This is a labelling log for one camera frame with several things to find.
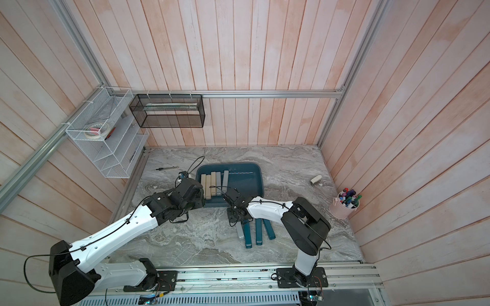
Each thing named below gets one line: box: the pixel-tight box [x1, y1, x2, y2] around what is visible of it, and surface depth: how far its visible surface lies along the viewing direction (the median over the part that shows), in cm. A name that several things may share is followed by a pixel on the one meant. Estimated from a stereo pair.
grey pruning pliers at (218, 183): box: [215, 171, 223, 197], surface depth 102 cm
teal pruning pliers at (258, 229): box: [255, 218, 263, 246], surface depth 85 cm
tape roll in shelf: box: [83, 122, 112, 139], surface depth 74 cm
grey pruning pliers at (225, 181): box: [222, 170, 230, 192], surface depth 102 cm
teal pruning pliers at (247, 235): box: [243, 219, 253, 249], surface depth 85 cm
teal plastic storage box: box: [195, 163, 265, 208], surface depth 105 cm
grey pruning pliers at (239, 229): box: [236, 221, 245, 241], surface depth 85 cm
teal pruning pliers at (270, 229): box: [262, 218, 277, 240], surface depth 87 cm
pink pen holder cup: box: [329, 187, 363, 220], surface depth 85 cm
